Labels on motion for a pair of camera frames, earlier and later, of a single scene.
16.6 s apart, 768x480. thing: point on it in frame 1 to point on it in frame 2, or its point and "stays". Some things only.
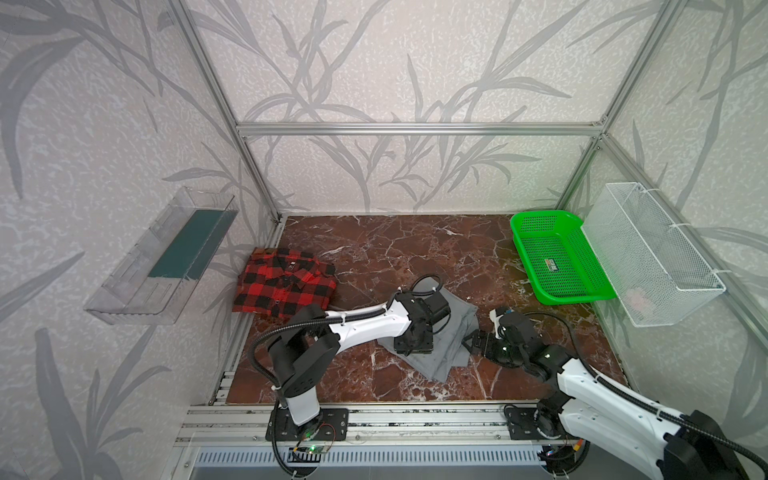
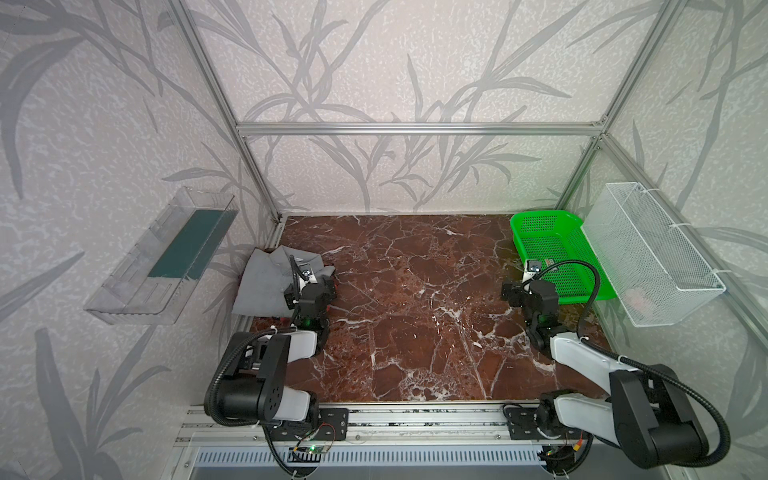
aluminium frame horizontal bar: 595,129 stays
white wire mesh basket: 656,276 stays
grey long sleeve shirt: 448,348 to 262,289
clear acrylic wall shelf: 154,282 stays
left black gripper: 414,343 to 309,288
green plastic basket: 556,259 stays
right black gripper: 487,344 to 529,292
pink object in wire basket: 637,298 stays
